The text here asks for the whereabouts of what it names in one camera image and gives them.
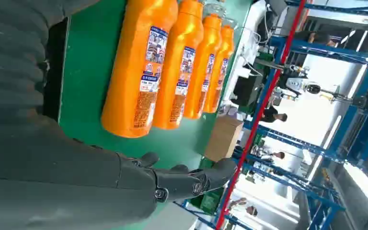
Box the green plastic crate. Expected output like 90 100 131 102
190 158 227 215

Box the white cable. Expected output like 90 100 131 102
239 27 265 78

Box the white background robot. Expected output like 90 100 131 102
285 65 341 100

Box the orange drink bottle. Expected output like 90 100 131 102
101 0 179 138
152 0 205 130
183 13 223 120
203 25 235 114

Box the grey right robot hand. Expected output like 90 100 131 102
0 113 238 230

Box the red metal pole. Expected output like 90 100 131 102
215 0 308 230

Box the clear plastic bottle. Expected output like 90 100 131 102
202 0 239 30

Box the blue metal rack frame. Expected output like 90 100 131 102
174 0 368 230

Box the person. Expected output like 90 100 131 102
268 151 286 161
307 31 338 48
230 197 258 217
261 106 288 124

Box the black equipment box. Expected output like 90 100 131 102
231 74 264 107

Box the brown cardboard box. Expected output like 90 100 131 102
204 115 244 162

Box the green table mat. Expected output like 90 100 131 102
58 0 254 230

